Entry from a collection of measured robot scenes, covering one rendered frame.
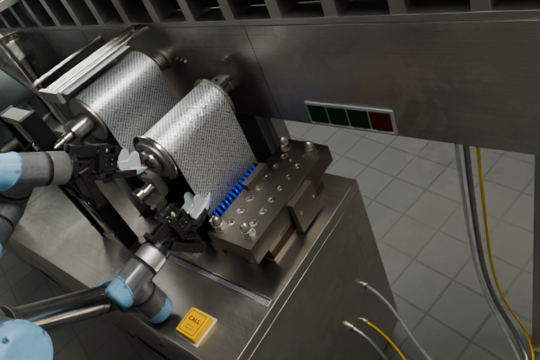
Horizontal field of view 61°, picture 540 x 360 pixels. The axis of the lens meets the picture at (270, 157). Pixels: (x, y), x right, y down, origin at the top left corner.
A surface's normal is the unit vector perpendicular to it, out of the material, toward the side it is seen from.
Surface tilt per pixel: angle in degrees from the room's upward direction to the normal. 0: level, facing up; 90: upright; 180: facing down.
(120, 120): 92
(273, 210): 0
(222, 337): 0
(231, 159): 90
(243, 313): 0
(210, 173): 90
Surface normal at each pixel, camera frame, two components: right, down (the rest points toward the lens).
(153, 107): 0.78, 0.19
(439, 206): -0.33, -0.73
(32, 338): 0.88, -0.14
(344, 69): -0.55, 0.66
